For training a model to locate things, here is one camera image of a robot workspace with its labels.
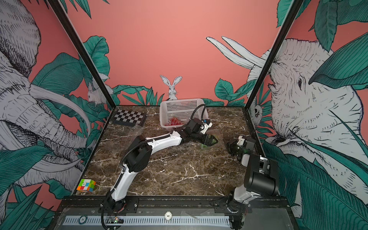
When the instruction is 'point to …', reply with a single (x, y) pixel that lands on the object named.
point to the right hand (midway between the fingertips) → (223, 138)
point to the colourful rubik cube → (86, 184)
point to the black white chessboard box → (129, 118)
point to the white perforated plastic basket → (177, 112)
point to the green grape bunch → (203, 145)
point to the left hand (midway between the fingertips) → (215, 138)
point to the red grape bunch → (174, 121)
